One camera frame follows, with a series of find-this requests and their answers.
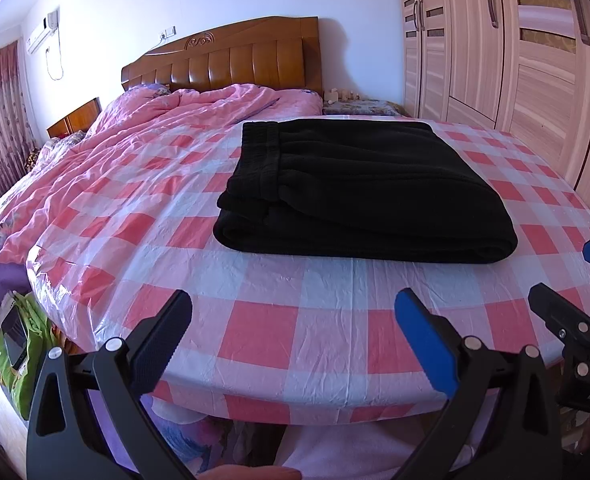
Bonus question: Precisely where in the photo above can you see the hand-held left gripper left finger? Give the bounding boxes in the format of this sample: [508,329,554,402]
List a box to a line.
[26,289,197,480]

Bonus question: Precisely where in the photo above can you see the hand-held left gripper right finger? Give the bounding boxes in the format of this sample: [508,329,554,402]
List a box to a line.
[394,288,562,480]

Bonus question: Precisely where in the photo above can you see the black pants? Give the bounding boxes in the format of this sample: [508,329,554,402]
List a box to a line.
[212,119,520,265]

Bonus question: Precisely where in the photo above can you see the person's left hand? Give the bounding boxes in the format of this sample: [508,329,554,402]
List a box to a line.
[197,465,302,480]

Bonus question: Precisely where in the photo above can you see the pink checkered plastic tablecloth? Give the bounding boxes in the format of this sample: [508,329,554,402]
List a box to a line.
[26,110,590,428]

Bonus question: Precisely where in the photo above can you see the person's light clothing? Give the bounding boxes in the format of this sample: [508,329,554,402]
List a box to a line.
[274,422,476,480]

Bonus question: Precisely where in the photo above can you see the green shopping bag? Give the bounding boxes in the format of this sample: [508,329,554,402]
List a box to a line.
[0,291,60,422]

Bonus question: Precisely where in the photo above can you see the pink quilt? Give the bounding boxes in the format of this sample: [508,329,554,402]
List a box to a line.
[0,84,324,281]

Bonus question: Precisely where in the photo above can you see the light wooden wardrobe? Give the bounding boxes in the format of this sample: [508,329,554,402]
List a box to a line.
[395,0,590,221]

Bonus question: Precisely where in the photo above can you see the nightstand with floral cover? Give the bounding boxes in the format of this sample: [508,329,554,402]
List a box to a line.
[322,98,407,119]

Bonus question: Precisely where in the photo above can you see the small bedside trinkets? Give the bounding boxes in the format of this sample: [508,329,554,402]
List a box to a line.
[325,87,362,104]

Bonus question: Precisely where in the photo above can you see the dark red patterned curtain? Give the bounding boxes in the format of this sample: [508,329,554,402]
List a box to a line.
[0,42,43,207]

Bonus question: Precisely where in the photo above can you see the wooden bed headboard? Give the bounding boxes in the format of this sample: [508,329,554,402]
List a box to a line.
[121,16,325,97]

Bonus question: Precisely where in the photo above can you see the white air conditioner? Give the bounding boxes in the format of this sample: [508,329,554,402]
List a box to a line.
[25,10,62,55]

